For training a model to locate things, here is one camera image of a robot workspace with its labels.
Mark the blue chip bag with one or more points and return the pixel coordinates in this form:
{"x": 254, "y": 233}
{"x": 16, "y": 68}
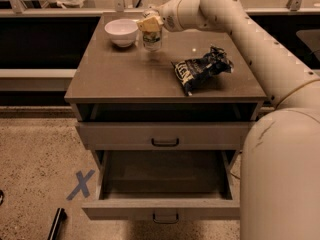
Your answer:
{"x": 192, "y": 73}

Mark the white ceramic bowl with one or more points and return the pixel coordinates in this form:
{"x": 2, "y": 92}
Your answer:
{"x": 122, "y": 32}

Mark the black bar lower left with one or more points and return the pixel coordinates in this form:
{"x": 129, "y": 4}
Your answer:
{"x": 59, "y": 218}

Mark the blue tape cross mark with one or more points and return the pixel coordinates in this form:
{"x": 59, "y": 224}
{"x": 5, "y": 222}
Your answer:
{"x": 81, "y": 185}

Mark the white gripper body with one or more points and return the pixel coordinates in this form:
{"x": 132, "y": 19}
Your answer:
{"x": 167, "y": 16}

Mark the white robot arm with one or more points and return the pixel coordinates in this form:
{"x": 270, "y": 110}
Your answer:
{"x": 280, "y": 163}

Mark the grey drawer cabinet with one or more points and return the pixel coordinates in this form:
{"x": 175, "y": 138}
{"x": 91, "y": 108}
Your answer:
{"x": 134, "y": 85}

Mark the open middle grey drawer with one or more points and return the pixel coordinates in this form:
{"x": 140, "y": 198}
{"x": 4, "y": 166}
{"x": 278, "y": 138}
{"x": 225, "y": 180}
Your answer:
{"x": 164, "y": 187}

